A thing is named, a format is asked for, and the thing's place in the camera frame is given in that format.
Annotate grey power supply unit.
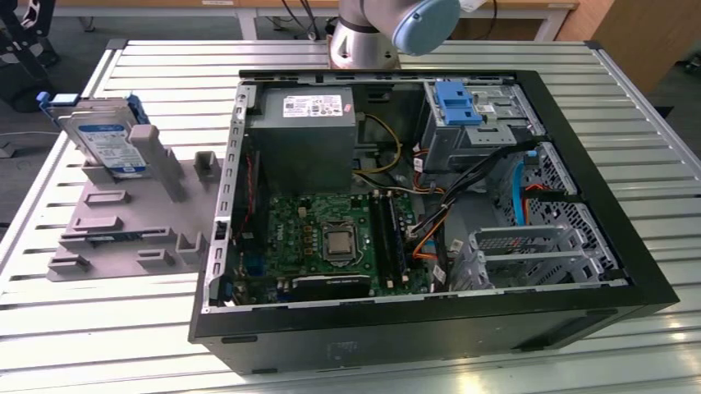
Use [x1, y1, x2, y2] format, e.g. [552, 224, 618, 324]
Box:
[249, 85, 361, 196]

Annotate black graphics card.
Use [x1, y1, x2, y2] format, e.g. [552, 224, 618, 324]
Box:
[290, 273, 375, 303]

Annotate wooden desk white legs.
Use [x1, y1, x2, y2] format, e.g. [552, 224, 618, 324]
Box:
[192, 0, 583, 42]

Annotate black RAM stick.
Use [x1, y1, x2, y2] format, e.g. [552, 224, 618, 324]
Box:
[369, 190, 397, 291]
[385, 190, 412, 288]

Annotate orange data wire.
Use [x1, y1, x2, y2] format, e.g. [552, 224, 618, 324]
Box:
[412, 236, 440, 262]

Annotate hard disk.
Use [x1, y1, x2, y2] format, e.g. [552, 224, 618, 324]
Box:
[35, 92, 153, 180]

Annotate metal optical drive cage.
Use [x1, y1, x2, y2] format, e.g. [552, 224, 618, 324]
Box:
[421, 80, 549, 173]

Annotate black open PC case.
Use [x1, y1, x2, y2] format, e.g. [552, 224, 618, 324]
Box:
[188, 68, 682, 375]

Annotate blue data wire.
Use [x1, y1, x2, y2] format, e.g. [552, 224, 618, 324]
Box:
[512, 162, 531, 227]

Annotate red-orange data wire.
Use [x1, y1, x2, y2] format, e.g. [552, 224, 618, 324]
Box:
[523, 184, 549, 206]

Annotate RAM stick with blue edge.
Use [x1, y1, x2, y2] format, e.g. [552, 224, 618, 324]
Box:
[90, 232, 142, 243]

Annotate grey parts rack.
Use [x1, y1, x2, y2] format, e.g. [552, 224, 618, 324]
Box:
[46, 125, 226, 284]

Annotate blue drive cage latch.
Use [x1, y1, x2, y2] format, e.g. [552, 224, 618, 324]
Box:
[436, 80, 484, 126]

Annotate white floor cable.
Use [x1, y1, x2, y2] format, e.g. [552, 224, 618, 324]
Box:
[0, 130, 62, 158]

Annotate silver CPU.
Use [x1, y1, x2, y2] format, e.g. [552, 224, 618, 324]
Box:
[326, 233, 356, 254]

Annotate green motherboard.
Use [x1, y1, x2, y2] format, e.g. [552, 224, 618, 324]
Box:
[233, 190, 440, 307]

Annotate black wire bundle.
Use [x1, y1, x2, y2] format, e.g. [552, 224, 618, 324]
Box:
[437, 141, 544, 210]

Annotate wooden cabinet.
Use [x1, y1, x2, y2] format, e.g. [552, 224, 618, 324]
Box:
[559, 0, 701, 98]

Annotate black CPU socket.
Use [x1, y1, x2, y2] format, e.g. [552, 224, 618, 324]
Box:
[320, 220, 367, 270]

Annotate metal disk bay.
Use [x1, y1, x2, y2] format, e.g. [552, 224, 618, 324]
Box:
[455, 223, 632, 292]

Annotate black mesh wastebasket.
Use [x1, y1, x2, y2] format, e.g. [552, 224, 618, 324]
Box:
[0, 36, 61, 112]

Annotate yellow power wire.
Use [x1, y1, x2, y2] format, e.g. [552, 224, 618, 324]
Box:
[353, 114, 405, 181]

